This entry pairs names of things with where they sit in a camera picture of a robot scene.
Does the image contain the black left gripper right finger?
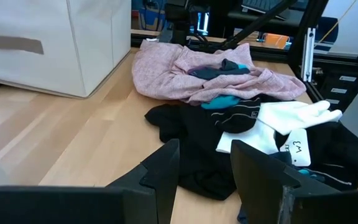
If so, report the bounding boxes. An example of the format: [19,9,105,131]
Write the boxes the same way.
[230,139,301,224]

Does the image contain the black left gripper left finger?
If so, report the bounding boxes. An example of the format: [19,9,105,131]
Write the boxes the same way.
[106,138,180,224]

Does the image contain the black garment with white piping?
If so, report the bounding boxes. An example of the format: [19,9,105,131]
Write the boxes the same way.
[268,121,358,192]

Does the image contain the plain black garment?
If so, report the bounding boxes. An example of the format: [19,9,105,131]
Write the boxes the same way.
[144,103,239,201]

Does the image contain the white paper tag W3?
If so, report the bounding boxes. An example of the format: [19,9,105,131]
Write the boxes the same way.
[280,128,312,167]

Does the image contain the black sock with white stripes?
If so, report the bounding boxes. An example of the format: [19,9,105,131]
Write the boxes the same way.
[211,98,262,134]

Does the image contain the white knit garment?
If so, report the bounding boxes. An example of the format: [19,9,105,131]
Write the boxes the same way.
[215,100,344,155]

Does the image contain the teal sock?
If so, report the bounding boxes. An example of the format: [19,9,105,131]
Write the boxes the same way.
[201,95,242,110]

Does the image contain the pink knit garment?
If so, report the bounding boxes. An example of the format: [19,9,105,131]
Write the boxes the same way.
[131,39,307,105]

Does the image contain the dark grey sock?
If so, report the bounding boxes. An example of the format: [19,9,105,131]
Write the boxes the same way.
[187,58,251,81]

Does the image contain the black drawer cabinet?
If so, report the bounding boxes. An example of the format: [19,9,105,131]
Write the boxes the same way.
[318,72,358,113]

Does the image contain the orange container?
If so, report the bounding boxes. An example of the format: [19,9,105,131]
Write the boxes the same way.
[264,33,291,50]

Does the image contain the lit monitor screen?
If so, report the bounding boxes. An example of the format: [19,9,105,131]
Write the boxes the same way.
[196,12,211,35]

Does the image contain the blue chair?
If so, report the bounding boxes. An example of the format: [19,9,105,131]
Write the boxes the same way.
[314,16,339,52]

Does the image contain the beige fabric storage bin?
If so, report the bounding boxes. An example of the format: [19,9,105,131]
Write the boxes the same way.
[0,0,132,99]

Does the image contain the silver aluminium bracket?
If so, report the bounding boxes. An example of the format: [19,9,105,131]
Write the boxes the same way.
[301,27,317,83]

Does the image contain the yellow cable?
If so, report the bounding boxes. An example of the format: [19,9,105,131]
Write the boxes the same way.
[317,0,358,45]

